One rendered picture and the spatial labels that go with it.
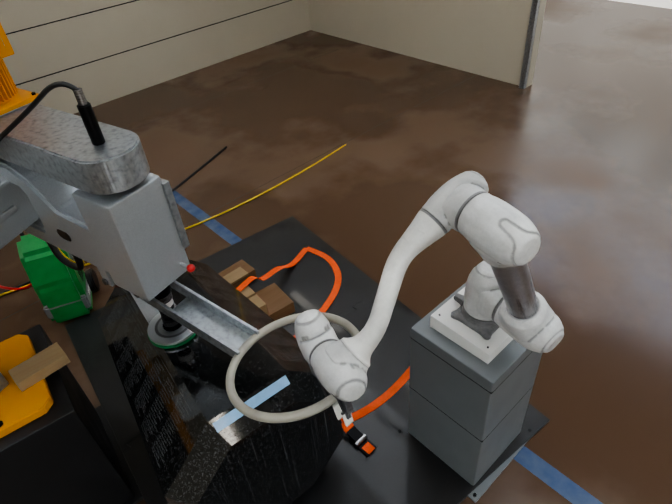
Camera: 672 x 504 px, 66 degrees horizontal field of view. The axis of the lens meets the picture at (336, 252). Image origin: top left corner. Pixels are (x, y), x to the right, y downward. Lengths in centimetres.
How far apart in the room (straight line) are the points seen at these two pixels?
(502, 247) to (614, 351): 209
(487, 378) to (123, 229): 138
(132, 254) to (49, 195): 46
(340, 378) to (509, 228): 56
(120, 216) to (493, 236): 115
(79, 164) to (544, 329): 156
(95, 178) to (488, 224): 116
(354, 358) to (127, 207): 91
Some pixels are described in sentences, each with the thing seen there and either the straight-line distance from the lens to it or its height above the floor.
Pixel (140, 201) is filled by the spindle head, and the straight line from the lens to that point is 183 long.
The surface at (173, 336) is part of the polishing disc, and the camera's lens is 224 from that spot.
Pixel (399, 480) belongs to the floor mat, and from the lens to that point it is 268.
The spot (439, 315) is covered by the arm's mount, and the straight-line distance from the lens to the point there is 213.
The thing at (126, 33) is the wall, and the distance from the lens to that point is 712.
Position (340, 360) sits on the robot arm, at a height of 138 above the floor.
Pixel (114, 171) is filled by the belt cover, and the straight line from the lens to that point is 172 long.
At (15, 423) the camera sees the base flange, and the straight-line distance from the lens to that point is 237.
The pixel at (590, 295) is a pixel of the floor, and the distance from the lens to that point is 365.
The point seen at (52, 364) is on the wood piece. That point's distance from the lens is 242.
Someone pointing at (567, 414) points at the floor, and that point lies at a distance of 302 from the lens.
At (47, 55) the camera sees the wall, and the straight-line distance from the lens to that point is 686.
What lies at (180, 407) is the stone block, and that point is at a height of 78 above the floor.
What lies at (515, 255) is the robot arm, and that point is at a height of 156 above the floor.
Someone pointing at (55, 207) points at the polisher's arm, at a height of 141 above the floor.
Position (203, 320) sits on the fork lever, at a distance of 205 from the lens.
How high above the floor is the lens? 241
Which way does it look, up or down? 40 degrees down
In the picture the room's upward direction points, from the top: 6 degrees counter-clockwise
